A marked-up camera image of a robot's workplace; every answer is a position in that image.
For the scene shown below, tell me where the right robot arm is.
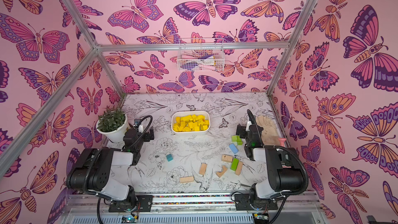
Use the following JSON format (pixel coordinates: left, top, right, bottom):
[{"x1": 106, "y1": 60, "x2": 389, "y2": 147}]
[{"x1": 236, "y1": 110, "x2": 309, "y2": 201}]

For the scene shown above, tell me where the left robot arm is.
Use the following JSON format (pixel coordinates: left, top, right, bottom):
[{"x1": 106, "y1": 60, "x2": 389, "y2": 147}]
[{"x1": 66, "y1": 113, "x2": 154, "y2": 207}]

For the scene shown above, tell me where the light green block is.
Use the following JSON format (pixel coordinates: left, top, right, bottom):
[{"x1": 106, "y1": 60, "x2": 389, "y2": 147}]
[{"x1": 231, "y1": 135, "x2": 243, "y2": 146}]

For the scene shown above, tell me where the beige work glove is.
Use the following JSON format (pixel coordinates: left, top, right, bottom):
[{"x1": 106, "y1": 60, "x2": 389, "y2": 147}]
[{"x1": 256, "y1": 116, "x2": 280, "y2": 145}]

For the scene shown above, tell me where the blue block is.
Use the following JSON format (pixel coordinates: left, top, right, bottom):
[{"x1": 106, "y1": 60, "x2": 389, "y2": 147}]
[{"x1": 229, "y1": 144, "x2": 239, "y2": 154}]

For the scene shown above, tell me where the potted green plant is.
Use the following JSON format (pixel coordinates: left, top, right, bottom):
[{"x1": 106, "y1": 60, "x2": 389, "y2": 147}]
[{"x1": 96, "y1": 107, "x2": 129, "y2": 144}]

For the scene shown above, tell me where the pink watering can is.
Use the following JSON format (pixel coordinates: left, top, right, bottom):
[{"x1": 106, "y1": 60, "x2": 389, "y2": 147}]
[{"x1": 278, "y1": 138, "x2": 287, "y2": 147}]

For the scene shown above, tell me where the green rectangular block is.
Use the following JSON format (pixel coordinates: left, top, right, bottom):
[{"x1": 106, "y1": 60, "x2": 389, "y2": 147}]
[{"x1": 230, "y1": 158, "x2": 239, "y2": 171}]

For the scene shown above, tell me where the small natural wood block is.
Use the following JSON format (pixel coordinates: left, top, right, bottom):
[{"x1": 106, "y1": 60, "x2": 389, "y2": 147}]
[{"x1": 221, "y1": 155, "x2": 234, "y2": 163}]

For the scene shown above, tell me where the tan wood block right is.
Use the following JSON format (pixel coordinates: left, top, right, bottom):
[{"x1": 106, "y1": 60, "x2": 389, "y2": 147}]
[{"x1": 235, "y1": 161, "x2": 243, "y2": 175}]

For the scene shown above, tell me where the teal block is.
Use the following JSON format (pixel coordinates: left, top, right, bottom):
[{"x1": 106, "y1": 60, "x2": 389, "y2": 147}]
[{"x1": 166, "y1": 154, "x2": 173, "y2": 162}]

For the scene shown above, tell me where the natural wood arch block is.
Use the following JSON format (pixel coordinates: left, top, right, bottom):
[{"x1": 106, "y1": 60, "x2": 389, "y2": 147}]
[{"x1": 216, "y1": 165, "x2": 228, "y2": 178}]

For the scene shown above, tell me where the white plastic bin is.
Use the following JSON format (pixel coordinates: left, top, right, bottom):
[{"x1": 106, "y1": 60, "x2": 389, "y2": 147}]
[{"x1": 171, "y1": 111, "x2": 211, "y2": 135}]

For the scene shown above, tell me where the natural wood block upright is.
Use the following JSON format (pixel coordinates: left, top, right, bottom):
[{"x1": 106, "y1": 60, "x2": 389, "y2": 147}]
[{"x1": 199, "y1": 163, "x2": 207, "y2": 176}]

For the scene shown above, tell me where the long natural wood block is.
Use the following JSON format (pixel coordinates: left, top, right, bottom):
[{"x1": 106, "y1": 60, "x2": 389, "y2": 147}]
[{"x1": 179, "y1": 176, "x2": 195, "y2": 184}]

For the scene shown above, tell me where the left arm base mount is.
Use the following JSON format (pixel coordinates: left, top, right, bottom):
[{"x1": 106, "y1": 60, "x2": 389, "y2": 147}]
[{"x1": 108, "y1": 195, "x2": 153, "y2": 213}]

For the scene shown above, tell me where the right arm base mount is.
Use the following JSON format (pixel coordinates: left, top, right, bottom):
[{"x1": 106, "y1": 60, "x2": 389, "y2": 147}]
[{"x1": 230, "y1": 191, "x2": 278, "y2": 211}]

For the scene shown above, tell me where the wire basket on wall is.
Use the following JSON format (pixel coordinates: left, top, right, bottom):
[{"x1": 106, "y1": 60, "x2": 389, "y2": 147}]
[{"x1": 176, "y1": 37, "x2": 225, "y2": 72}]

